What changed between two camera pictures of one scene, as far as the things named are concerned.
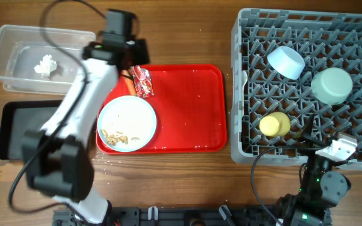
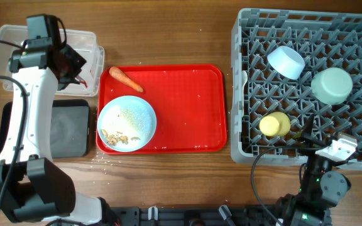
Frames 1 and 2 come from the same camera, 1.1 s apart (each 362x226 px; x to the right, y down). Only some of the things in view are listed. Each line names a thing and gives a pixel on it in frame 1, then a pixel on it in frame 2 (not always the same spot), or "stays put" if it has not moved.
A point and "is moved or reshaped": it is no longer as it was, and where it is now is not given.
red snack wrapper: [142, 78] is moved or reshaped
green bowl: [332, 85] stays put
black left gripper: [140, 51] → [73, 64]
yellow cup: [275, 124] stays put
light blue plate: [126, 123] stays put
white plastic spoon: [244, 79] stays put
